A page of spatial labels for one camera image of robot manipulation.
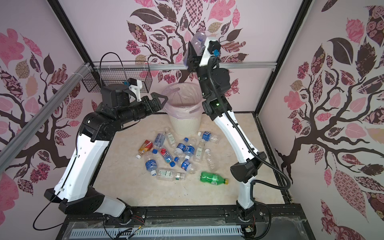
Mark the red yellow label bottle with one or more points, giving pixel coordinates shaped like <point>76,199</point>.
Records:
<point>145,147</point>

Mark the aluminium frame rail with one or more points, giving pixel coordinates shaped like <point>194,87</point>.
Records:
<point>11,150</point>
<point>166,67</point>

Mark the black wire mesh basket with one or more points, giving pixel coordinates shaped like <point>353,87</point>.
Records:
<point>116,72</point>

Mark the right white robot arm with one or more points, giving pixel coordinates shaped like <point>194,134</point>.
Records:
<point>214,84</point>

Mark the Pepsi blue label bottle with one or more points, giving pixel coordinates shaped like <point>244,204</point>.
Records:
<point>185,164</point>

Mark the Pocari Sweat blue label bottle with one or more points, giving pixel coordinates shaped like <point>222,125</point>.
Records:
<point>150,163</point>

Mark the left aluminium frame rail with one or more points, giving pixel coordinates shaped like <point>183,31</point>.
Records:
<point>11,150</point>

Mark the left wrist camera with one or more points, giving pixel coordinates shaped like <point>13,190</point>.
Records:
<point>135,86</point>

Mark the green label clear bottle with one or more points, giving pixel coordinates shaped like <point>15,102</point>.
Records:
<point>169,175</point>
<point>199,151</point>
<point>170,137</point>

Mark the blue label bottle by bin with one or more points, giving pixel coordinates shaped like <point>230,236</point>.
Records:
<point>209,137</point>

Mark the green soda bottle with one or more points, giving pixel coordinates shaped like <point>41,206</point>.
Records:
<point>213,179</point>

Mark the soda water blue label bottle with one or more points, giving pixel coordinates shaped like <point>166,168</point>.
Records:
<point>159,140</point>

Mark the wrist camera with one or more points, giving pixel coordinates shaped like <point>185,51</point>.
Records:
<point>214,48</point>
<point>135,86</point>

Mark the white ribbed trash bin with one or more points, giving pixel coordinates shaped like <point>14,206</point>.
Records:
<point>186,127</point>

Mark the Fiji red flower bottle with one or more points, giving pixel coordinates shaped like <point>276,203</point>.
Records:
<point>167,157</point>

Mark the clear unlabelled bottle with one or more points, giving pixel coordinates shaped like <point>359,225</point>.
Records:
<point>195,49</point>

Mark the blue label white cap bottle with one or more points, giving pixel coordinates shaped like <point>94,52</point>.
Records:
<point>189,151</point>

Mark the clear bottle white cap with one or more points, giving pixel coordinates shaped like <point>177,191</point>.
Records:
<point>210,161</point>

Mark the white slotted cable duct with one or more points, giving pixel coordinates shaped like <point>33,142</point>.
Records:
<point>155,232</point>

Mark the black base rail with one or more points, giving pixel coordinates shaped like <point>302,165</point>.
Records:
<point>230,214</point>

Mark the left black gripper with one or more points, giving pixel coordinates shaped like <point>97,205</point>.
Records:
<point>151,107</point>

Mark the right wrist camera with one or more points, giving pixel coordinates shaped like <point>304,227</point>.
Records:
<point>214,48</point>

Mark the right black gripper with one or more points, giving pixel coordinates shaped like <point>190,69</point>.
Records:
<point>193,62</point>

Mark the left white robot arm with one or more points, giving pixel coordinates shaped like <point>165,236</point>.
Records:
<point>74,192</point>

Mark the back aluminium frame rail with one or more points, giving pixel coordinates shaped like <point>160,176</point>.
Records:
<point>166,67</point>

